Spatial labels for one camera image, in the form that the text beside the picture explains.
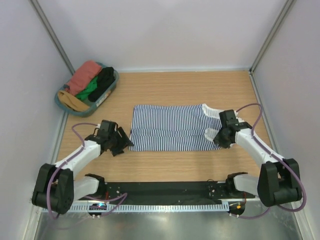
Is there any blue white striped tank top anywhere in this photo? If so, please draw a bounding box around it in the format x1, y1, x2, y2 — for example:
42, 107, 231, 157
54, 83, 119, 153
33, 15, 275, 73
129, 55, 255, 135
129, 103, 222, 152

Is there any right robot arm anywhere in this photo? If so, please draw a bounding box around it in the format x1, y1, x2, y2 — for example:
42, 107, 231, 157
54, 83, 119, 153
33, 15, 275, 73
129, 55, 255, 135
213, 109, 306, 207

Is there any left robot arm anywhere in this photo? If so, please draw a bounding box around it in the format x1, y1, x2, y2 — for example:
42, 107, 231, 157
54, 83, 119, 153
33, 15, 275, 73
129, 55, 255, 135
31, 120, 134, 215

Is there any green tank top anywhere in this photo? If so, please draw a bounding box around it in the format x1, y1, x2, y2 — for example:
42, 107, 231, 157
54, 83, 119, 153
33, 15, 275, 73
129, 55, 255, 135
75, 76, 98, 101

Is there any tan tank top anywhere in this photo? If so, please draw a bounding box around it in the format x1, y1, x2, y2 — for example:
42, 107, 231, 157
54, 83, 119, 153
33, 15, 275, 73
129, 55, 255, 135
57, 90, 90, 112

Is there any black tank top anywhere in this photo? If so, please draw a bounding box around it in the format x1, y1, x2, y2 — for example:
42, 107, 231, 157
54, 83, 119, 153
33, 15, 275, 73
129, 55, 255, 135
88, 67, 115, 102

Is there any pink tank top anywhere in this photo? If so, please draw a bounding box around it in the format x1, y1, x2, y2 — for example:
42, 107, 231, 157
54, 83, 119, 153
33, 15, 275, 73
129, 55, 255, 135
64, 60, 102, 96

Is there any teal plastic laundry basket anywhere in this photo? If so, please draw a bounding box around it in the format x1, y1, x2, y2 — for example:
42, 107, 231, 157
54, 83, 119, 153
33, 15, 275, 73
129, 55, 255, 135
54, 61, 119, 118

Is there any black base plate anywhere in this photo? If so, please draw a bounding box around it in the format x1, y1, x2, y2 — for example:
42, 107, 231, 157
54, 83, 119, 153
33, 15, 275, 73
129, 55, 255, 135
94, 179, 255, 206

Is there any slotted cable duct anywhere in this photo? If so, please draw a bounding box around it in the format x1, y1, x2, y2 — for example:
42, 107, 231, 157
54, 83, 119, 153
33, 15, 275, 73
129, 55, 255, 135
41, 202, 230, 213

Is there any aluminium frame rail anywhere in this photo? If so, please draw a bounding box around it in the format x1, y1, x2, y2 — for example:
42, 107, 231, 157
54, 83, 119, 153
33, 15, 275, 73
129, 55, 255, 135
29, 182, 305, 204

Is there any right corner aluminium post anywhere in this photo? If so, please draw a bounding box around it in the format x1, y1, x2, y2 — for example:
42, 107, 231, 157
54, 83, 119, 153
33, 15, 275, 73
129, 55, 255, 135
249, 0, 296, 75

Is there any corner aluminium post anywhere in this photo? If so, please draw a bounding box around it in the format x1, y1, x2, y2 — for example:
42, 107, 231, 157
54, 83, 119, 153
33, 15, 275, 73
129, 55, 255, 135
29, 0, 75, 74
249, 0, 296, 75

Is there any left corner aluminium post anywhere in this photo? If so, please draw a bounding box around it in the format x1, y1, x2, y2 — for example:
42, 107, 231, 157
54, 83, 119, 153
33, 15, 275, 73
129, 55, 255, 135
29, 0, 75, 74

